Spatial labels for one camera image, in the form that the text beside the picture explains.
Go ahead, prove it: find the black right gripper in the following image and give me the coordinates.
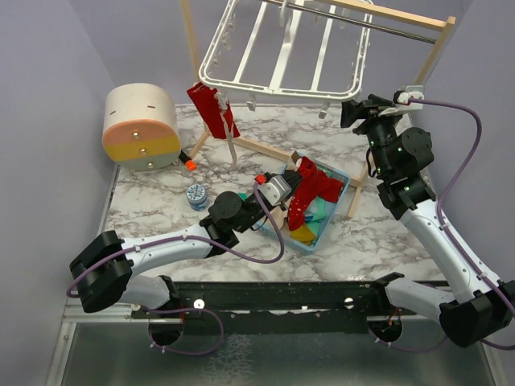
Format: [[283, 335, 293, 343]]
[[340, 93, 406, 177]]

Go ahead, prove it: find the red snowflake sock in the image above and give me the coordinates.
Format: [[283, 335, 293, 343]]
[[287, 156, 344, 231]]

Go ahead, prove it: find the white plastic clip hanger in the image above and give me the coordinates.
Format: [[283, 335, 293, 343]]
[[199, 1, 373, 117]]

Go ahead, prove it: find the red beige reindeer sock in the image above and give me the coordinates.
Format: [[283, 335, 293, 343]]
[[215, 92, 237, 170]]

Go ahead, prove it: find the red santa sock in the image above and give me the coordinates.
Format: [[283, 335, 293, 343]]
[[187, 82, 241, 139]]

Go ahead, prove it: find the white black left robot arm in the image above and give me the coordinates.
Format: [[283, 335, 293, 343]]
[[66, 170, 302, 318]]

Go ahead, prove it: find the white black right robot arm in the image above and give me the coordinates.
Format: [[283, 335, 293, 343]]
[[340, 90, 514, 347]]

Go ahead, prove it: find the cream ribbed sock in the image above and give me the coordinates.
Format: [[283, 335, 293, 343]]
[[267, 152, 307, 238]]

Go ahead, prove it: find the blue perforated plastic basket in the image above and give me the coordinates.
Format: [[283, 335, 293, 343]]
[[270, 152, 351, 253]]

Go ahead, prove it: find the yellow sock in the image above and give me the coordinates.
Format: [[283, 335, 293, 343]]
[[290, 224, 316, 245]]

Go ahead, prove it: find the orange black highlighter pen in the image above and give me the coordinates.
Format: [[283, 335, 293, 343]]
[[179, 151, 196, 170]]

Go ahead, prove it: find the metal hanging rod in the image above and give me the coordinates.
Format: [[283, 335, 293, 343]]
[[268, 1, 436, 44]]

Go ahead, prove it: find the pastel round drawer box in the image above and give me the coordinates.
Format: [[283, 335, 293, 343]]
[[101, 83, 182, 171]]

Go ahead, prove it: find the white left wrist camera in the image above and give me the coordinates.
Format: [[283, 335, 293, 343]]
[[257, 175, 292, 207]]

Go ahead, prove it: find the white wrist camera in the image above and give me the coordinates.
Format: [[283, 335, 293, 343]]
[[378, 85, 425, 117], [257, 175, 292, 207]]

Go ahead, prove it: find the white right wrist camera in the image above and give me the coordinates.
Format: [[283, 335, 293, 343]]
[[378, 85, 425, 117]]

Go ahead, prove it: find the wooden hanger rack frame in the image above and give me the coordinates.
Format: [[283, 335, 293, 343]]
[[179, 0, 457, 220]]

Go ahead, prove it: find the black mounting rail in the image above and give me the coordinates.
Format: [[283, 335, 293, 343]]
[[131, 281, 396, 335]]

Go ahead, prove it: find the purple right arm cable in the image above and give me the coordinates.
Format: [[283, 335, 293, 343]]
[[408, 96, 515, 350]]

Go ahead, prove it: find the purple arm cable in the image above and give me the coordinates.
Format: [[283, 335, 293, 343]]
[[66, 180, 287, 298], [408, 96, 515, 350]]

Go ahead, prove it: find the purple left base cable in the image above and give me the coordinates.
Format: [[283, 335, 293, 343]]
[[147, 308, 225, 356]]

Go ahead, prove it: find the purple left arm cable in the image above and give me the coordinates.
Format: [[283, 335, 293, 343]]
[[66, 180, 287, 298]]

